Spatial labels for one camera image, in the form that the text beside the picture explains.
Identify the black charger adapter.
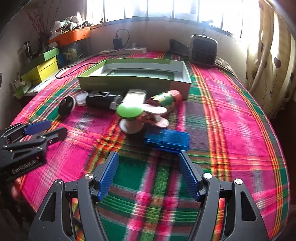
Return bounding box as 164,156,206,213
113,38,123,50

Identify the green cardboard tray box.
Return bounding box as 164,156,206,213
77,58,192,100

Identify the orange tray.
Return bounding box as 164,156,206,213
49,27,90,47

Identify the yellow green box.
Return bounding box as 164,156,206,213
21,48,59,85

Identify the green top white knob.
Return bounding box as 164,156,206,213
116,102,144,134

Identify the black rectangular device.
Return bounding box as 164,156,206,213
86,90,123,110

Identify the pink white clip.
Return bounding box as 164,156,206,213
137,103,169,128

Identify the black round disc gadget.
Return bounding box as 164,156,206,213
58,96,76,117

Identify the plaid pink green tablecloth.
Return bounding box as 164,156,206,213
15,57,290,240

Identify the black charging cable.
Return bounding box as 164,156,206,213
55,28,131,79

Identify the cream patterned curtain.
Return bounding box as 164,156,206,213
245,1,295,118

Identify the blue transparent plastic case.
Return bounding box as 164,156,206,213
144,128,190,153

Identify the white round lid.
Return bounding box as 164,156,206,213
75,91,89,106

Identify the grey small fan heater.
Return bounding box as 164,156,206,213
189,35,218,68

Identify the red cap spice bottle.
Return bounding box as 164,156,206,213
146,90,183,113

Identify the white power strip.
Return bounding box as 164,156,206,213
99,47,147,56

